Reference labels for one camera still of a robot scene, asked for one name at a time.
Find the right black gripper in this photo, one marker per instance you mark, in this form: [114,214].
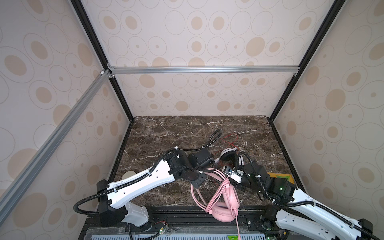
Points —
[235,184]

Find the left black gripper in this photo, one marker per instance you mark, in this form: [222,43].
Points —
[199,181]

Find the pink headset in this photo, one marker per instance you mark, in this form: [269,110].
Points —
[225,203]

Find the white black headphones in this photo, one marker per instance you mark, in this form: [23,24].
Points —
[229,157]

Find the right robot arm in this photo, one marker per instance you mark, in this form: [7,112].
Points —
[293,210]

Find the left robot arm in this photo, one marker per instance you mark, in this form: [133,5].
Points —
[112,203]

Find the yellow snack bag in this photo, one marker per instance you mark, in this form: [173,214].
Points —
[287,177]

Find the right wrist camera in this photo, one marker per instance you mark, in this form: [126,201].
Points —
[235,175]

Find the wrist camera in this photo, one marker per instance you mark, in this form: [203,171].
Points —
[235,175]
[201,159]

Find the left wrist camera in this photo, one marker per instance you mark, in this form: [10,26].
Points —
[201,159]

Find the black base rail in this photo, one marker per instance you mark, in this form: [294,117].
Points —
[189,219]

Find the horizontal aluminium rail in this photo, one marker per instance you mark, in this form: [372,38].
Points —
[202,70]

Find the left diagonal aluminium rail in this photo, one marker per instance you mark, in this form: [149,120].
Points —
[20,185]

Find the right black corner post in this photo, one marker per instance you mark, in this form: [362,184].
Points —
[313,47]

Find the black corner post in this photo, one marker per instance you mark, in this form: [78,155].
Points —
[92,37]
[313,47]

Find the left black corner post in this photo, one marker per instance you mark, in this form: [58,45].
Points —
[92,37]

